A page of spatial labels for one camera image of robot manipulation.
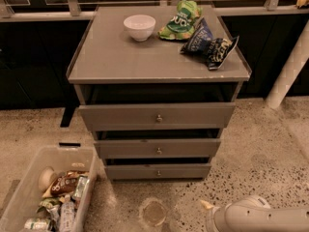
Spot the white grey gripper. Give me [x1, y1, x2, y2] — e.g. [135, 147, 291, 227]
[201, 200, 225, 232]

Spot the grey bottom drawer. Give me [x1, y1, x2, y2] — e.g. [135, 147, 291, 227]
[105, 163, 211, 180]

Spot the grey drawer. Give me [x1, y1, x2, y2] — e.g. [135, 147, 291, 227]
[79, 102, 235, 131]
[105, 163, 211, 180]
[95, 138, 221, 159]

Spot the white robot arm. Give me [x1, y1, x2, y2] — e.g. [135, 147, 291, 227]
[201, 195, 309, 232]

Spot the grey middle drawer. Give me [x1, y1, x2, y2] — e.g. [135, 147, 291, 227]
[95, 138, 221, 159]

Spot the grey top drawer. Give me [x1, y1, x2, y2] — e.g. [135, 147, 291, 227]
[79, 102, 235, 131]

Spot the grey wooden drawer cabinet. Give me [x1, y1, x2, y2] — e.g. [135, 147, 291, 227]
[68, 6, 251, 168]

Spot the round floor drain cover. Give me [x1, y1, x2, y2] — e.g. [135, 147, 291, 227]
[139, 198, 167, 227]

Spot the green white snack packet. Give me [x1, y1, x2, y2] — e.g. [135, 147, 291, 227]
[71, 176, 89, 201]

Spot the clear plastic water bottle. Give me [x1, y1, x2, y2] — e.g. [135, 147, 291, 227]
[59, 194, 75, 232]

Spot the brown snack bag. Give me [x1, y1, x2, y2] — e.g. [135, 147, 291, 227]
[42, 170, 89, 198]

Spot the clear plastic storage bin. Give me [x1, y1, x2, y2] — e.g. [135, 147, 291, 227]
[0, 146, 98, 232]

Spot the black yellow chip bag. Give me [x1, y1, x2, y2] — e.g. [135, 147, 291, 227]
[203, 37, 239, 71]

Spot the beige upturned bowl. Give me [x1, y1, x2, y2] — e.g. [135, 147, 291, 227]
[38, 166, 57, 192]

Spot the blue chip bag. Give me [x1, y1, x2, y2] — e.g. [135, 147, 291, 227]
[181, 18, 213, 53]

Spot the white diagonal support pole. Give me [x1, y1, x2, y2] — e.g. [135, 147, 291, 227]
[266, 21, 309, 109]

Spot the green chip bag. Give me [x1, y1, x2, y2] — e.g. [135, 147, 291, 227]
[158, 0, 202, 41]

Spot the white ceramic bowl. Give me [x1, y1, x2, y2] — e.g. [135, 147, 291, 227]
[124, 14, 156, 42]

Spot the small yellow object on rail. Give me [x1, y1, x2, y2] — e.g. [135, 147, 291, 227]
[296, 0, 309, 8]

